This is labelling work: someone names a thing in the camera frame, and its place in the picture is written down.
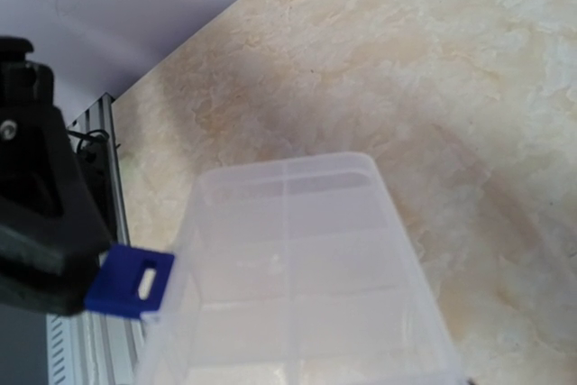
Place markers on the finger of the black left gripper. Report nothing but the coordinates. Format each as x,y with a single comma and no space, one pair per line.
41,194

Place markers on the clear plastic pill organizer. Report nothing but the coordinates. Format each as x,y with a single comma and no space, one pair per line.
294,271

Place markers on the front aluminium rail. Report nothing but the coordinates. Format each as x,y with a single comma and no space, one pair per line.
91,348

